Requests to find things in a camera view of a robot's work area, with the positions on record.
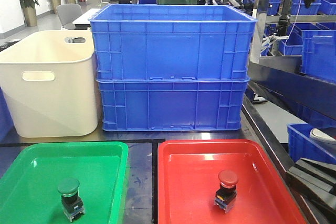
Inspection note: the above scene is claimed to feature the blue stacking crate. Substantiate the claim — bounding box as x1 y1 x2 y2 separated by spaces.
98 78 249 132
90 4 256 81

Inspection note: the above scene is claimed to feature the cream plastic basket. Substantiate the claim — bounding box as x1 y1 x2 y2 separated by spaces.
1 30 101 138

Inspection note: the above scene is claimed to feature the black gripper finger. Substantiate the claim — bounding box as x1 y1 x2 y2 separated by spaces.
286 158 335 218

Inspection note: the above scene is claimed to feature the green plastic tray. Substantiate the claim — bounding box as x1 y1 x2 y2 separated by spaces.
1 142 129 223

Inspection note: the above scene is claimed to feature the lower blue stacking crate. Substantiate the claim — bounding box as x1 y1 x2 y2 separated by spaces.
98 78 249 132

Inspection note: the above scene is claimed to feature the upper blue stacking crate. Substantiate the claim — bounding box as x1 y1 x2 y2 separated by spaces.
90 4 256 81

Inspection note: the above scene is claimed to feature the grey office chair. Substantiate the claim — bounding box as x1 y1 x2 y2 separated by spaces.
57 4 82 30

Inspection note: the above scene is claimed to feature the potted plant left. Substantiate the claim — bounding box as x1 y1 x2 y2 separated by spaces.
19 0 39 27

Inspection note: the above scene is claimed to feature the red plastic tray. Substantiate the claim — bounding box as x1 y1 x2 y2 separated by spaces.
158 139 305 223

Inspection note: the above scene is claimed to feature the red mushroom push button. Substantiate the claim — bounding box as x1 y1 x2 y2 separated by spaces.
214 170 238 213

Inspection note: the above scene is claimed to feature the green mushroom push button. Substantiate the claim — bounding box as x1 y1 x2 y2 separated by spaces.
58 177 85 222

